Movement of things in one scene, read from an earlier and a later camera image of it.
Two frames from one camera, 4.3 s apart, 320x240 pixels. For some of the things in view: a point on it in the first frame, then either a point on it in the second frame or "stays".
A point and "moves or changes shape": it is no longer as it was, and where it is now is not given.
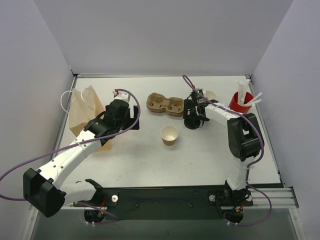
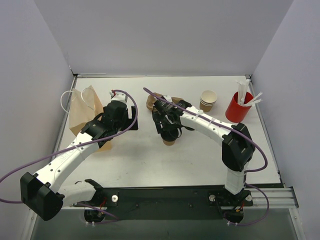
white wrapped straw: x=246 y=84 stays
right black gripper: x=191 y=110 to x=160 y=120
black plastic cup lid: x=193 y=123 moves or changes shape
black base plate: x=179 y=203 stays
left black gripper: x=135 y=116 stays
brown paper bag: x=84 y=107 stays
